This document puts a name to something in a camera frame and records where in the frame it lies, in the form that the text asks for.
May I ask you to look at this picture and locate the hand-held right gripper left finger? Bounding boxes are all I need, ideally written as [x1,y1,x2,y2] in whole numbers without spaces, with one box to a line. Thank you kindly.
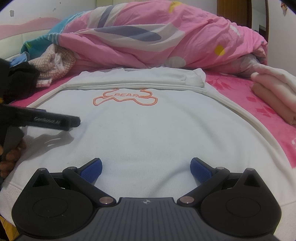
[31,158,117,207]

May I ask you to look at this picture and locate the person's left hand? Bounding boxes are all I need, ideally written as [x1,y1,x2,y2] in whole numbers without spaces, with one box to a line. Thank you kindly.
[0,137,27,178]

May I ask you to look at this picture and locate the folded cream garment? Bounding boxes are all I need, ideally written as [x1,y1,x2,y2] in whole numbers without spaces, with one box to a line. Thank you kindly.
[251,64,296,110]

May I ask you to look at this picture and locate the white sweatshirt orange bear print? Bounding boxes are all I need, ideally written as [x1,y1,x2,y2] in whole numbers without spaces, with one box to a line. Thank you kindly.
[0,67,296,232]

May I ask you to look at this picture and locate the pink floral duvet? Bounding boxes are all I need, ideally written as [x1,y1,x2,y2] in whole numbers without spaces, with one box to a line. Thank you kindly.
[21,1,269,77]

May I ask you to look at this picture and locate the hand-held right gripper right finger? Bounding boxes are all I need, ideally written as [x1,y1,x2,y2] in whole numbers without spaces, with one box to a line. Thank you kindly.
[177,158,263,207]

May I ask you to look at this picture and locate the wooden door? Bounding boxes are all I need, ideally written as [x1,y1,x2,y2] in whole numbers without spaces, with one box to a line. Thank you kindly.
[216,0,250,29]

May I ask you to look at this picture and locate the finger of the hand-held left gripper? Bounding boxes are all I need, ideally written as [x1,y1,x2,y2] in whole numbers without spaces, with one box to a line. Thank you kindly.
[69,115,81,128]

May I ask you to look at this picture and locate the blue cloth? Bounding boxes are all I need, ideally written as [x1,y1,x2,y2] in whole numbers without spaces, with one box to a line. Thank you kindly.
[9,52,31,68]

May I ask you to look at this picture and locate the black garment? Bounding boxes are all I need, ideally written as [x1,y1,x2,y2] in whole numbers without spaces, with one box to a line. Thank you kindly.
[0,58,40,104]

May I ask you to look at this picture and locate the pink and white padded headboard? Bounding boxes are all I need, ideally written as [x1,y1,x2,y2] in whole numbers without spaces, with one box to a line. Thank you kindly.
[0,18,63,61]

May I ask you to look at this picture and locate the beige checked knit garment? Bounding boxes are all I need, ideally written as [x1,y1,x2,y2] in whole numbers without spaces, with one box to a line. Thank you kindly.
[29,44,77,88]

